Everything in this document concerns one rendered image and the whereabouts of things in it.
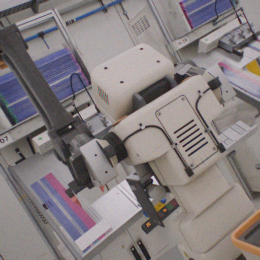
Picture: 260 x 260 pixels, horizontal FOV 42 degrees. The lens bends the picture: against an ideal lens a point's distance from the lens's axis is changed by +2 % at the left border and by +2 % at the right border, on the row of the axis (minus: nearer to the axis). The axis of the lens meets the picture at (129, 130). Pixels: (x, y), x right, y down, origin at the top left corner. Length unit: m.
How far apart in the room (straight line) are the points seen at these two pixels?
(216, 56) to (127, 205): 1.43
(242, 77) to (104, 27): 2.04
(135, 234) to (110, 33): 2.60
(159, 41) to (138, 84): 1.84
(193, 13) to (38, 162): 1.56
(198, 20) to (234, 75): 0.52
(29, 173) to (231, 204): 1.24
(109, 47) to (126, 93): 3.13
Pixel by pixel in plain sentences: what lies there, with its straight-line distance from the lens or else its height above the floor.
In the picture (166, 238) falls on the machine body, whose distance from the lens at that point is 2.15.
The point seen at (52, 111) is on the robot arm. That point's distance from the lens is 0.97.
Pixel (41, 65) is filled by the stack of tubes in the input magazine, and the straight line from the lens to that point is 2.04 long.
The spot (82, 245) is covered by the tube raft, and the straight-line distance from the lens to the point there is 1.62.
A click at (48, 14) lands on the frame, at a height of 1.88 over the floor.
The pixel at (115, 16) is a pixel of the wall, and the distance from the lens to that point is 4.14.
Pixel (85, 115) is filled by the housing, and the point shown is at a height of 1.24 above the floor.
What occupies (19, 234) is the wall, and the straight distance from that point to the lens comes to 3.53.
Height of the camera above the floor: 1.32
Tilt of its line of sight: 8 degrees down
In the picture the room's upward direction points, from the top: 29 degrees counter-clockwise
